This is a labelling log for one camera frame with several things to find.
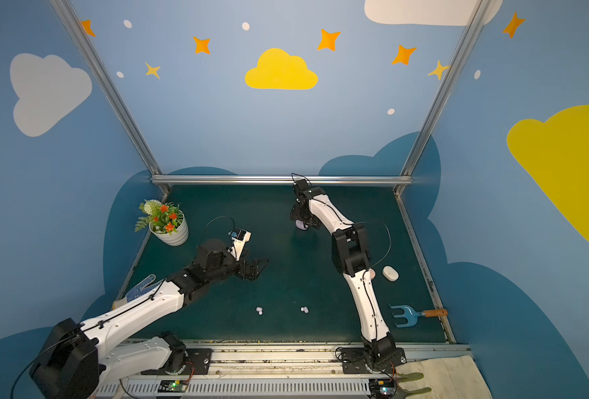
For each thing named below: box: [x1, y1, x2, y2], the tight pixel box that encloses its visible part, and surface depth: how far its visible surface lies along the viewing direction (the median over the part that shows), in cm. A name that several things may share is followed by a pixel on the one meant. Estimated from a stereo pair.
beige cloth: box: [395, 354, 493, 399], surface depth 72 cm
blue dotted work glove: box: [112, 274, 166, 311], surface depth 90 cm
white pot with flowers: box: [134, 199, 189, 247], surface depth 95 cm
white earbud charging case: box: [381, 265, 400, 282], surface depth 93 cm
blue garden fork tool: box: [389, 304, 449, 328], surface depth 85 cm
